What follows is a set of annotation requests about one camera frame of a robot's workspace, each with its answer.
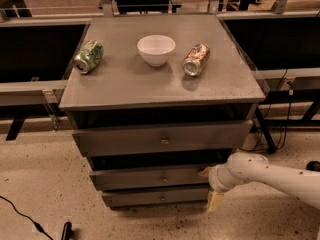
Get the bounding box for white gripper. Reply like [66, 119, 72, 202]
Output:
[198, 163, 246, 212]

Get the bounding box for grey drawer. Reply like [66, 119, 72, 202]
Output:
[73, 120, 252, 157]
[102, 184, 208, 208]
[89, 165, 208, 191]

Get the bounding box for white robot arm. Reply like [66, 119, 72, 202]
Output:
[199, 152, 320, 212]

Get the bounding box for grey bottom drawer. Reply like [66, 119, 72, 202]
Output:
[102, 184, 208, 208]

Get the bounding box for grey wooden drawer cabinet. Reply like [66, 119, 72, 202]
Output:
[59, 14, 267, 172]

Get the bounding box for grey top drawer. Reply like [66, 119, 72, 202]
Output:
[73, 120, 252, 157]

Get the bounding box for black shoe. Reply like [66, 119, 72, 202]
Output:
[306, 161, 320, 172]

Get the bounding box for orange soda can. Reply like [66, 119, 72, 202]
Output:
[182, 43, 210, 77]

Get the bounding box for white bowl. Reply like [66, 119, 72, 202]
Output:
[137, 35, 176, 67]

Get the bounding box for black cylindrical object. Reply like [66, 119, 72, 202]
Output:
[61, 222, 73, 240]

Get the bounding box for right metal railing barrier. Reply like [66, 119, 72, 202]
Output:
[218, 10, 320, 154]

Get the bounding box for metal railing barrier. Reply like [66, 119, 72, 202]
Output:
[218, 10, 320, 154]
[0, 17, 90, 141]

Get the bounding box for green soda can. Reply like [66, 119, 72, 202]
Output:
[73, 40, 104, 74]

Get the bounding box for left metal railing barrier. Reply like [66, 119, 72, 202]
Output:
[0, 17, 90, 141]

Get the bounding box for black cables at right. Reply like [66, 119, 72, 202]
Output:
[238, 68, 294, 153]

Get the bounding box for black floor cable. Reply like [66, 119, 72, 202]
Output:
[0, 194, 55, 240]

